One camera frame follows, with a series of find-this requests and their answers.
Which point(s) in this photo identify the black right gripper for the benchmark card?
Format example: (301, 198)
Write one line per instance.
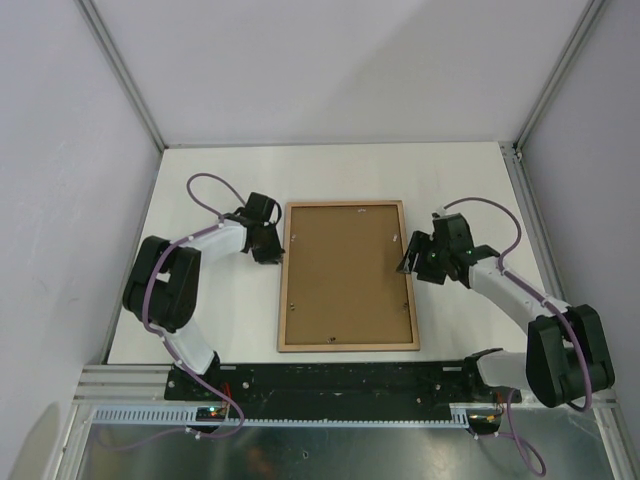
(420, 243)

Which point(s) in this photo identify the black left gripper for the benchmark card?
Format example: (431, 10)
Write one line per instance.
(274, 255)

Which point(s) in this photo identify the brown cardboard backing board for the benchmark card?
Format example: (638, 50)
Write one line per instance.
(347, 275)

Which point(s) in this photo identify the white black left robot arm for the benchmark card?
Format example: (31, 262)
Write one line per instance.
(162, 287)

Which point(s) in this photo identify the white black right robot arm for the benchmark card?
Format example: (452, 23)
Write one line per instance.
(566, 357)

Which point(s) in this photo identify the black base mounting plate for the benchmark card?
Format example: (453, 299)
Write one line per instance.
(344, 392)

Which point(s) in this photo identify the right side aluminium rail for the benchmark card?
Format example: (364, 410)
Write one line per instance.
(532, 219)

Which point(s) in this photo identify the grey slotted cable duct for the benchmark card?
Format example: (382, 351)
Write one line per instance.
(205, 416)

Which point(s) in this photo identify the right aluminium corner post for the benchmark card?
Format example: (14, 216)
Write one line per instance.
(577, 40)

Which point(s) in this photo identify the aluminium corner post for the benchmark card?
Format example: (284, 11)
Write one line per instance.
(577, 40)
(116, 61)

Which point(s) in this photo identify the left aluminium corner post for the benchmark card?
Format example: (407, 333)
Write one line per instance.
(116, 61)

